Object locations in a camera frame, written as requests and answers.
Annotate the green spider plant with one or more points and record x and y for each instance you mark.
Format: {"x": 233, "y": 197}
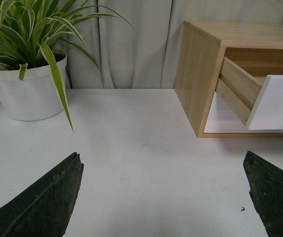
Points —
{"x": 30, "y": 30}

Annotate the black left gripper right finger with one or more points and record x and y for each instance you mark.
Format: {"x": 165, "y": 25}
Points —
{"x": 266, "y": 192}

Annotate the white drawer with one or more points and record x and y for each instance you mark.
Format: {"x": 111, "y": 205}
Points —
{"x": 254, "y": 92}
{"x": 222, "y": 119}

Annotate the grey curtain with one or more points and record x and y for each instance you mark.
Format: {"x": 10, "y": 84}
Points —
{"x": 140, "y": 48}

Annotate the wooden drawer cabinet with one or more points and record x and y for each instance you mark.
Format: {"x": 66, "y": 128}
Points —
{"x": 203, "y": 48}

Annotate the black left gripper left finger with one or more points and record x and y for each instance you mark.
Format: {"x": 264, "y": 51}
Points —
{"x": 44, "y": 208}

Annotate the white plant pot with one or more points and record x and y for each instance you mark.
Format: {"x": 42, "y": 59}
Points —
{"x": 33, "y": 98}

